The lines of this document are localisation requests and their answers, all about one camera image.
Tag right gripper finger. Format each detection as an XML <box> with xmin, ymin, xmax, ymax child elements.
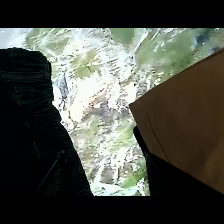
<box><xmin>132</xmin><ymin>125</ymin><xmax>224</xmax><ymax>197</ymax></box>

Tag black pants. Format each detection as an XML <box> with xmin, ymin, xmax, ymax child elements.
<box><xmin>0</xmin><ymin>47</ymin><xmax>95</xmax><ymax>197</ymax></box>

